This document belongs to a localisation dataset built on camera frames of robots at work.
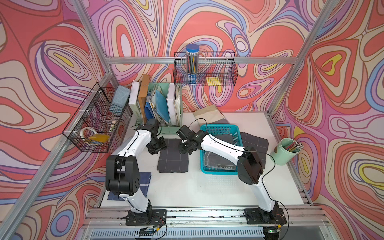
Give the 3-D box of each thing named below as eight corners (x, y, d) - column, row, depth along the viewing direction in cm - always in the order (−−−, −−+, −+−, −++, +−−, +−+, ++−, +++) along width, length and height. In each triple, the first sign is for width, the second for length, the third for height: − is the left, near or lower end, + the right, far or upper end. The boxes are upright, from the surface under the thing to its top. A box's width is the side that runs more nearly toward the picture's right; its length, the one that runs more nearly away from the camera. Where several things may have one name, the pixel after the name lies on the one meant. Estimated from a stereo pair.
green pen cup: (273, 165, 93) (286, 151, 80) (268, 151, 99) (279, 136, 86) (287, 165, 93) (302, 151, 80) (281, 151, 99) (294, 136, 86)
